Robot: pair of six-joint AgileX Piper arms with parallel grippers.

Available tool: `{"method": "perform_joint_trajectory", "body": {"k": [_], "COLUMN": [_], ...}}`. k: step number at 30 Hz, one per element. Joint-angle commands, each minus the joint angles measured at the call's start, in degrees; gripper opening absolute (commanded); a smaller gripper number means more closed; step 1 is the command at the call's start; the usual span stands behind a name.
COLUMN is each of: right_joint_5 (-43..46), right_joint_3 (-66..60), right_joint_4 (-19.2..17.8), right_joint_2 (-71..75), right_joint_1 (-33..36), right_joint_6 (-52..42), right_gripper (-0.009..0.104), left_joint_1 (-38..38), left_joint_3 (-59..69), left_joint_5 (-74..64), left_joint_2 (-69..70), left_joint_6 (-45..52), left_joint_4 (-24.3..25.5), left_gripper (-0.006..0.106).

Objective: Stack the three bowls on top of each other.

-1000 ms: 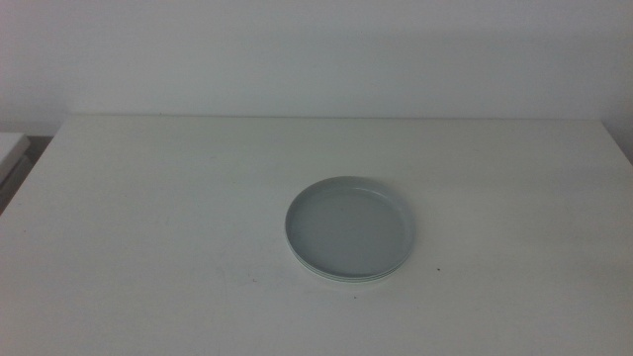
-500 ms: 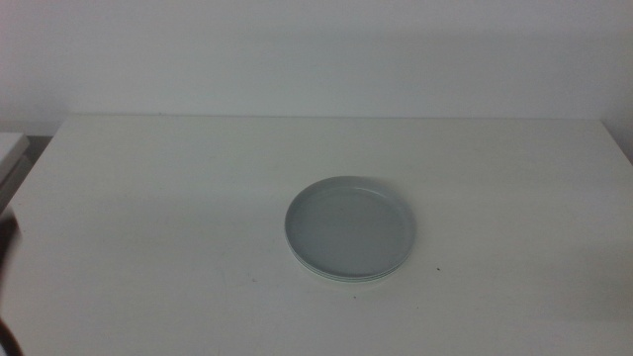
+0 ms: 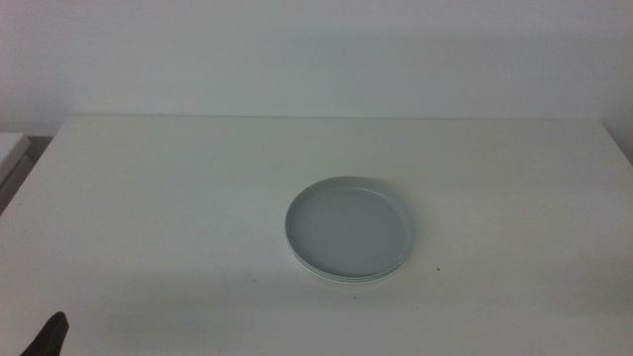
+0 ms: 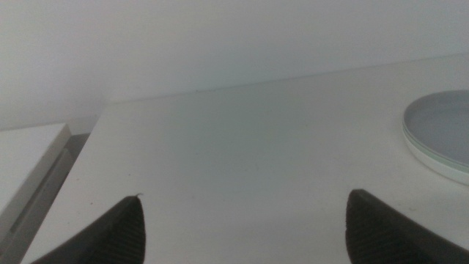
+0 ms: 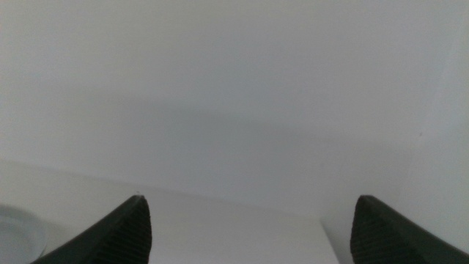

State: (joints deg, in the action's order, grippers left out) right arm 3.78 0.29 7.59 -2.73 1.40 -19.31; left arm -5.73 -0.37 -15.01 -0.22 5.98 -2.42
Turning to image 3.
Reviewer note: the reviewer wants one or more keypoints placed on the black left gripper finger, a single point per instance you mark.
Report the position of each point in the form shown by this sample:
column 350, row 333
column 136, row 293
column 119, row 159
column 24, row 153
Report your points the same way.
column 49, row 336

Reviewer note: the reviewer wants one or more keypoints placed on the white shallow bowl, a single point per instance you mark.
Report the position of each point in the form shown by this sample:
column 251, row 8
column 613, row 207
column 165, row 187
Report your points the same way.
column 353, row 282

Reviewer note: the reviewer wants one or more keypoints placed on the green shallow bowl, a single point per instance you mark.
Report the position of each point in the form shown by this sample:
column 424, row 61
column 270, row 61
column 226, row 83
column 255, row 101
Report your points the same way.
column 353, row 279

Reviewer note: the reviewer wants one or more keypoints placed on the grey shallow bowl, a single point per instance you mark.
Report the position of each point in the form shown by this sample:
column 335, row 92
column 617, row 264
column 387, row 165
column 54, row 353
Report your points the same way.
column 348, row 227

